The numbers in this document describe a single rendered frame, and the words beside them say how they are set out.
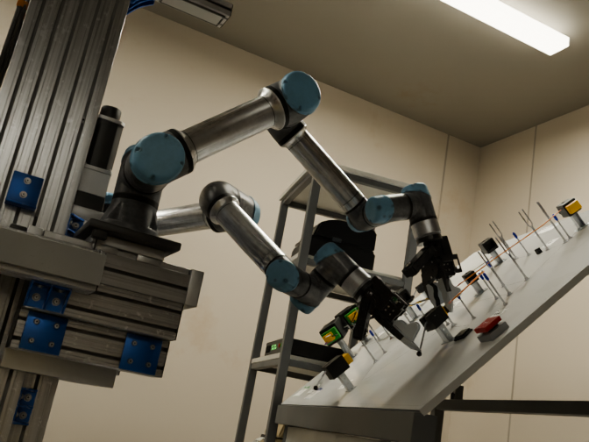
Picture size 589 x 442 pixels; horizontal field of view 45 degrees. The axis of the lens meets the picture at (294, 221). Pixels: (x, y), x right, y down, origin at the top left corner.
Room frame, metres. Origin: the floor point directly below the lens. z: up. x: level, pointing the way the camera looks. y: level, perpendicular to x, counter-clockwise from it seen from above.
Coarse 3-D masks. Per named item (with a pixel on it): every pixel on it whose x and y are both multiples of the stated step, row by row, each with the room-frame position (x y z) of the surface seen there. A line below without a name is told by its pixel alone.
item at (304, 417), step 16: (288, 416) 2.50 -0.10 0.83; (304, 416) 2.32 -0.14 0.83; (320, 416) 2.16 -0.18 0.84; (336, 416) 2.02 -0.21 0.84; (352, 416) 1.89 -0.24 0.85; (368, 416) 1.78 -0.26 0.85; (384, 416) 1.68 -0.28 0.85; (400, 416) 1.60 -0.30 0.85; (416, 416) 1.53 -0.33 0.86; (432, 416) 1.54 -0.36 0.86; (336, 432) 2.11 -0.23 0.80; (352, 432) 1.87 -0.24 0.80; (368, 432) 1.76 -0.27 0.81; (384, 432) 1.67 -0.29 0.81; (400, 432) 1.58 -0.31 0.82; (416, 432) 1.53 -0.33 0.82; (432, 432) 1.54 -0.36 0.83
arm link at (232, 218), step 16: (208, 192) 1.91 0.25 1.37; (224, 192) 1.90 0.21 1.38; (208, 208) 1.90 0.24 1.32; (224, 208) 1.88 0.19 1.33; (240, 208) 1.89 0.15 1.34; (224, 224) 1.88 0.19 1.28; (240, 224) 1.84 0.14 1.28; (256, 224) 1.87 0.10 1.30; (240, 240) 1.84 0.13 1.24; (256, 240) 1.81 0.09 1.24; (272, 240) 1.83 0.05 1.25; (256, 256) 1.80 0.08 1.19; (272, 256) 1.78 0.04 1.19; (272, 272) 1.75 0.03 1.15; (288, 272) 1.72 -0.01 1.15; (304, 272) 1.79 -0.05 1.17; (288, 288) 1.75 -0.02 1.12; (304, 288) 1.79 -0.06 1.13
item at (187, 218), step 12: (240, 192) 2.00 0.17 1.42; (192, 204) 2.13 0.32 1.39; (240, 204) 1.99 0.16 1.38; (252, 204) 2.04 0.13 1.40; (168, 216) 2.16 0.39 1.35; (180, 216) 2.13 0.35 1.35; (192, 216) 2.11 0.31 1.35; (204, 216) 2.07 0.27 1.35; (252, 216) 2.05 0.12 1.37; (168, 228) 2.18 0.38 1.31; (180, 228) 2.16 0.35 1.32; (192, 228) 2.14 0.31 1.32; (204, 228) 2.13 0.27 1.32; (216, 228) 2.08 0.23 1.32
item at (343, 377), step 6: (330, 360) 2.12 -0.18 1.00; (336, 360) 2.09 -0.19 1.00; (342, 360) 2.09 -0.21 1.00; (324, 366) 2.11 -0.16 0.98; (330, 366) 2.09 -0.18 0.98; (336, 366) 2.09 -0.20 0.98; (342, 366) 2.10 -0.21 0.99; (348, 366) 2.10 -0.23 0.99; (324, 372) 2.11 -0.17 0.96; (330, 372) 2.09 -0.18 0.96; (336, 372) 2.09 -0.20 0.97; (342, 372) 2.10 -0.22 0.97; (330, 378) 2.11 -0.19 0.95; (342, 378) 2.11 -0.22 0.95; (348, 378) 2.11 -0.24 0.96; (318, 384) 2.10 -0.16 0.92; (348, 384) 2.12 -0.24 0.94; (348, 390) 2.12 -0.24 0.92
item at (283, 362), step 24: (288, 192) 3.15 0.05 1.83; (312, 192) 2.73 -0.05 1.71; (384, 192) 2.91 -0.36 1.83; (312, 216) 2.73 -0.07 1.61; (336, 216) 3.32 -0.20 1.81; (408, 240) 2.84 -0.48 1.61; (312, 264) 2.74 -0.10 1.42; (264, 288) 3.29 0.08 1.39; (336, 288) 3.22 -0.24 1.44; (408, 288) 2.83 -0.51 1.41; (264, 312) 3.26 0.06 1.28; (288, 312) 2.73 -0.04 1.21; (288, 336) 2.73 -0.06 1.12; (264, 360) 3.02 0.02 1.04; (288, 360) 2.73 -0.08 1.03; (312, 360) 2.79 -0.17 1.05; (240, 432) 3.26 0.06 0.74
